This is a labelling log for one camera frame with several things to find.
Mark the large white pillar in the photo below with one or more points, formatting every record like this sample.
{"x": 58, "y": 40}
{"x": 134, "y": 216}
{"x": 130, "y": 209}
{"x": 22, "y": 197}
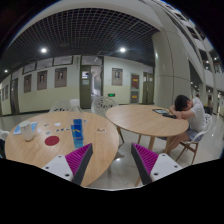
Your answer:
{"x": 172, "y": 72}

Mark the framed portrait left of door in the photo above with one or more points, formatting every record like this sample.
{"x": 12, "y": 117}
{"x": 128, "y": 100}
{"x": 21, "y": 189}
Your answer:
{"x": 60, "y": 77}

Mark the open doorway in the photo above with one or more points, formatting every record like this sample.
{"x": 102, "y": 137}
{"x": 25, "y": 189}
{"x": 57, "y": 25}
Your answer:
{"x": 90, "y": 84}

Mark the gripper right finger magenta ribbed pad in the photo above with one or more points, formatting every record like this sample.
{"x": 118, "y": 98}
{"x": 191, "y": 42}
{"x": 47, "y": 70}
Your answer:
{"x": 152, "y": 166}

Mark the black tablet on table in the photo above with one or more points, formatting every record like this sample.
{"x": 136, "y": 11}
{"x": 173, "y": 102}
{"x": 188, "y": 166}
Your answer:
{"x": 164, "y": 113}

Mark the small white wrapper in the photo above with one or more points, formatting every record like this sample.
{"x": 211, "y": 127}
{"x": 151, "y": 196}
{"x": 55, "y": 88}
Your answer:
{"x": 101, "y": 130}

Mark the near round wooden table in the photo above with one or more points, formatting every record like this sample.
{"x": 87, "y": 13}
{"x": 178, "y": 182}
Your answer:
{"x": 37, "y": 153}

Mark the framed portrait of door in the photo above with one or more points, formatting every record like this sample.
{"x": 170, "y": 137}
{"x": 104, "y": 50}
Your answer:
{"x": 60, "y": 77}
{"x": 117, "y": 75}

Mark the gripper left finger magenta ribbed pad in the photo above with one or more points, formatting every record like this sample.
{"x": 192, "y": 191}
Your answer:
{"x": 71, "y": 167}

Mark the person in white shirt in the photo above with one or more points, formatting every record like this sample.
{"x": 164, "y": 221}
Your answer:
{"x": 191, "y": 110}

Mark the white lattice chair centre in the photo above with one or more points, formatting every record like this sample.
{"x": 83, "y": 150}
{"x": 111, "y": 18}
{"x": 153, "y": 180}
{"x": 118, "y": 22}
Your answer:
{"x": 101, "y": 104}

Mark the white cup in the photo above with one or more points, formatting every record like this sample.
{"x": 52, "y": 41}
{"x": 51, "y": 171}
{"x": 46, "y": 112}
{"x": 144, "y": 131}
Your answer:
{"x": 26, "y": 130}

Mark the round wooden table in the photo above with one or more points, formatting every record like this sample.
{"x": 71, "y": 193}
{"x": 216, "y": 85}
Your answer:
{"x": 142, "y": 120}
{"x": 37, "y": 153}

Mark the white chair under person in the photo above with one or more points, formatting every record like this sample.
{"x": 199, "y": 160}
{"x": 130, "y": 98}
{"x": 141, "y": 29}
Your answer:
{"x": 188, "y": 144}

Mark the red notice board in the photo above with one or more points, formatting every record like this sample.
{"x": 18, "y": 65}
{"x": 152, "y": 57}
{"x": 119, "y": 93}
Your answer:
{"x": 135, "y": 81}

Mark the clear water bottle, blue label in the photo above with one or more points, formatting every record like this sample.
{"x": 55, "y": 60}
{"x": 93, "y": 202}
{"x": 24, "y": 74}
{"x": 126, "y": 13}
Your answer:
{"x": 75, "y": 119}

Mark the far round wooden table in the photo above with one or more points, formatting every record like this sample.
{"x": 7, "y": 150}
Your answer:
{"x": 142, "y": 120}

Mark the framed portrait right of door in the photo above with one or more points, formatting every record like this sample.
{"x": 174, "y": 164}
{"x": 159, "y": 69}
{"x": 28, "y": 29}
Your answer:
{"x": 117, "y": 75}

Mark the red round coaster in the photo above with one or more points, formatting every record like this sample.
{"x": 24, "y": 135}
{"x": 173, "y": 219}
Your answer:
{"x": 51, "y": 140}

